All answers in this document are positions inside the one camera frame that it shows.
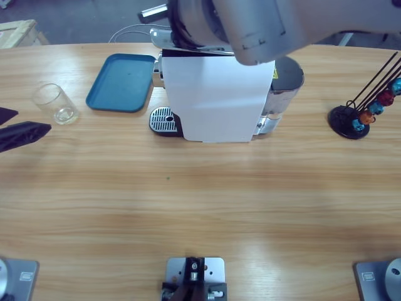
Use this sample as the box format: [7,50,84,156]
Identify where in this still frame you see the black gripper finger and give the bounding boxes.
[0,121,53,154]
[0,107,19,126]

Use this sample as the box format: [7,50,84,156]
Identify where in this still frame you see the clear drinking glass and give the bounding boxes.
[31,83,81,125]

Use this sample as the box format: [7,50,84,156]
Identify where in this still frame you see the silver coffee machine lever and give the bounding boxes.
[149,27,236,56]

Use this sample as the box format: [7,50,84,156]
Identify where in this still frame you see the white capsule coffee machine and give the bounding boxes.
[153,46,278,144]

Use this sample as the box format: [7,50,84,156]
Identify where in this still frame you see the teal coffee capsule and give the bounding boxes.
[368,100,385,115]

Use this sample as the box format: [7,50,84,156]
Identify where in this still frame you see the red coffee capsule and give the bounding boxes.
[377,90,395,107]

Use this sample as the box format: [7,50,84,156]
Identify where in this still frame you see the wooden crate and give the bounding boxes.
[0,19,51,50]

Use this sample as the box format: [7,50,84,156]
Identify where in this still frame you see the teal plastic tray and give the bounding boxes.
[85,53,157,113]

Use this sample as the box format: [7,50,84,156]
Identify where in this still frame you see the black drip tray silver grate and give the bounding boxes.
[148,105,184,138]

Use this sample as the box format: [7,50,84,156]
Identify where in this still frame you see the clear water tank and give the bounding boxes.
[256,55,306,136]

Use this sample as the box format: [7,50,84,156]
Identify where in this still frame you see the black capsule stand with rods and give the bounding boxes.
[328,51,401,140]

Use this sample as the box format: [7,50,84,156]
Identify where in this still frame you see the white floor cable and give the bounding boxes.
[108,23,153,44]

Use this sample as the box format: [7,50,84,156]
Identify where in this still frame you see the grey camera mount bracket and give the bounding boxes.
[160,256,229,301]

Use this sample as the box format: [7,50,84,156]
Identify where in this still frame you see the white metal frame leg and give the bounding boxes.
[338,31,355,47]

